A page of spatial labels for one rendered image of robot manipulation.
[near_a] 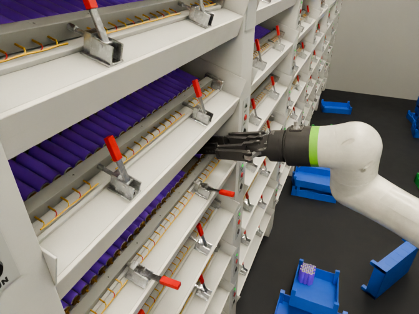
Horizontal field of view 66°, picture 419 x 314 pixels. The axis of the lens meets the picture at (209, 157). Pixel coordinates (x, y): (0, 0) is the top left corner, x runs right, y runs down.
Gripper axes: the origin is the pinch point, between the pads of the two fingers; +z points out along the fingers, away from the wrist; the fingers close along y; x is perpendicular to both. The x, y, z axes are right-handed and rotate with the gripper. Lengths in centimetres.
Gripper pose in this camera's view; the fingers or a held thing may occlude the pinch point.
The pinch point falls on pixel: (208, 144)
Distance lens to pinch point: 84.8
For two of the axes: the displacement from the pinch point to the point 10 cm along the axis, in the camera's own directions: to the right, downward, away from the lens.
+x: 1.8, 8.8, 4.4
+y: -4.0, 4.7, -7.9
